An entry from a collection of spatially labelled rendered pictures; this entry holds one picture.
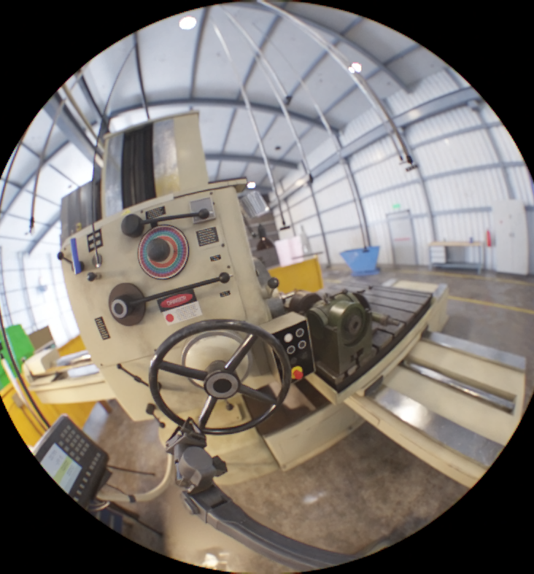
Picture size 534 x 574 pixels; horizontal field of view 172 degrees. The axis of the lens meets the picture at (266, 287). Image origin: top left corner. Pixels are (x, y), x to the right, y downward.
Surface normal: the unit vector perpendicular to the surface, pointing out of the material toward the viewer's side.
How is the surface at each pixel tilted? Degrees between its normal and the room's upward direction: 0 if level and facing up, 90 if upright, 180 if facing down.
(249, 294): 90
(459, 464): 0
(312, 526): 0
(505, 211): 90
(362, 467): 0
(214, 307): 90
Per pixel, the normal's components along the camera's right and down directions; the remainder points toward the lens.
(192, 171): 0.35, 0.11
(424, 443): -0.24, -0.95
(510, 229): -0.91, 0.29
